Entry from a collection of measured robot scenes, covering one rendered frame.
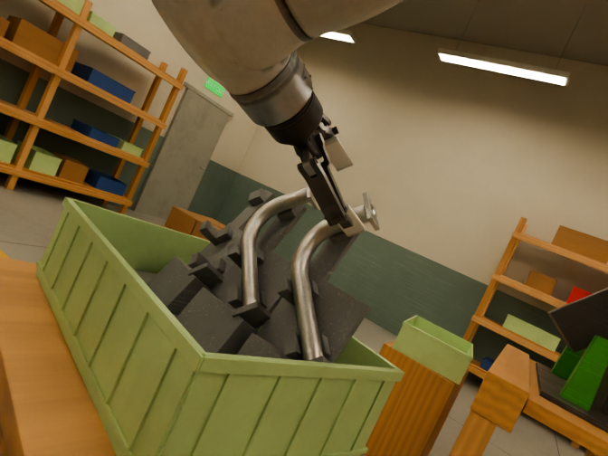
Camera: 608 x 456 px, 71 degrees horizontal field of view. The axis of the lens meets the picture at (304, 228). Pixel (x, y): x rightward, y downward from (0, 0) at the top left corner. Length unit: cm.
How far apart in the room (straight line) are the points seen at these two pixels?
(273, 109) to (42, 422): 45
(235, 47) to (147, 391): 38
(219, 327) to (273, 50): 48
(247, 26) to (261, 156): 792
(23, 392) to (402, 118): 703
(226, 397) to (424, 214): 637
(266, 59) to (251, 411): 40
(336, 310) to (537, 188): 612
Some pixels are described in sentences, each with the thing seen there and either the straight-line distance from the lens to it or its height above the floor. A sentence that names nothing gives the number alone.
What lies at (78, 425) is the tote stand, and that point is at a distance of 63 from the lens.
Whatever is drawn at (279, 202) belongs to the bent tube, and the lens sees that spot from 86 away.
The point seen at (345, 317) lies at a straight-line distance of 69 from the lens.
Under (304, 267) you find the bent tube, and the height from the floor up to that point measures 105.
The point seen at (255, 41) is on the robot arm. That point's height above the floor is 126.
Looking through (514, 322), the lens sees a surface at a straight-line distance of 596.
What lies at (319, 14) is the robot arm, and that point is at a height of 130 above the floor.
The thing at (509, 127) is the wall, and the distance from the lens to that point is 703.
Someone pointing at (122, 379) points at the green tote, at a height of 85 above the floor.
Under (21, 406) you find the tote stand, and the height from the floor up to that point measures 79.
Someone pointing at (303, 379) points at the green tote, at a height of 94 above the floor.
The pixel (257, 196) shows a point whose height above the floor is 112.
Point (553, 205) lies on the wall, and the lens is 668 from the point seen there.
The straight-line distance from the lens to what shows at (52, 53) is 557.
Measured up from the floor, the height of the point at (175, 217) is 33.
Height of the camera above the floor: 114
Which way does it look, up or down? 2 degrees down
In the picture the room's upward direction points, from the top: 25 degrees clockwise
